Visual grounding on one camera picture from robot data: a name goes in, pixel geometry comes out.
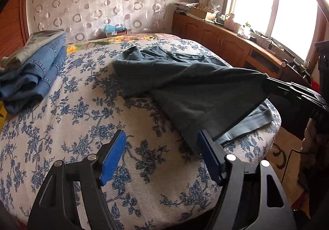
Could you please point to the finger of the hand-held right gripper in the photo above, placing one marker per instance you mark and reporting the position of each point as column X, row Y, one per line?
column 287, row 94
column 285, row 84

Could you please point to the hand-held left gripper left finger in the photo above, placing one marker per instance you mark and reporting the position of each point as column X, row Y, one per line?
column 113, row 159

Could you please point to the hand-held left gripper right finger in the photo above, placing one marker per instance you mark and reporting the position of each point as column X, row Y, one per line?
column 209, row 158

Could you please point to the teal pants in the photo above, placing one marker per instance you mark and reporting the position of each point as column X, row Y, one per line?
column 185, row 85

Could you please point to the folded grey pants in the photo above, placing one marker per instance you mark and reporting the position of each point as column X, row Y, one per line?
column 36, row 43

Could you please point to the blue floral bedsheet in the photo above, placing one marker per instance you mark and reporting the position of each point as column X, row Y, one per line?
column 77, row 122

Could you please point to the wooden cabinet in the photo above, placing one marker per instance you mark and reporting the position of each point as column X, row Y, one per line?
column 218, row 38

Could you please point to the cardboard box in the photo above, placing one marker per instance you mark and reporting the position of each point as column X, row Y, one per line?
column 203, row 13

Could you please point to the folded blue jeans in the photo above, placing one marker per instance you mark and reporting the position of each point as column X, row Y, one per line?
column 30, row 75

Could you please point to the yellow floral blanket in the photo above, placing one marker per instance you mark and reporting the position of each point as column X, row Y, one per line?
column 102, row 42

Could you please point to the pile of papers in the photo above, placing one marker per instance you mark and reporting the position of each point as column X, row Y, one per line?
column 183, row 7

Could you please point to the blue tissue pack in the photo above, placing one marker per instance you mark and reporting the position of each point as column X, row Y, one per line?
column 113, row 29

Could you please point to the wooden wardrobe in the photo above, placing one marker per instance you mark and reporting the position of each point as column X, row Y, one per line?
column 12, row 24

